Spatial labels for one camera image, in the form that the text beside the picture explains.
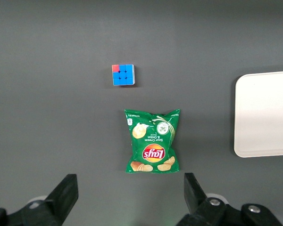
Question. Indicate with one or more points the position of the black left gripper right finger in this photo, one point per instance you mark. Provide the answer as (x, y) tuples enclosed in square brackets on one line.
[(198, 200)]

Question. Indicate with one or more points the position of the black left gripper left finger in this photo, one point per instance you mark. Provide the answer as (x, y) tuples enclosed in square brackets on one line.
[(59, 200)]

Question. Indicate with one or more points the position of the pale pink tray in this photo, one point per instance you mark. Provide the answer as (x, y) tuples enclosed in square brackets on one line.
[(264, 115)]

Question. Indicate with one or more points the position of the green Lay's chips bag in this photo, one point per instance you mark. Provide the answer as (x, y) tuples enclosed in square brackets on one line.
[(153, 141)]

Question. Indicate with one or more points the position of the blue Rubik's cube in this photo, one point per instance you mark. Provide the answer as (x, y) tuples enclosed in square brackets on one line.
[(123, 75)]

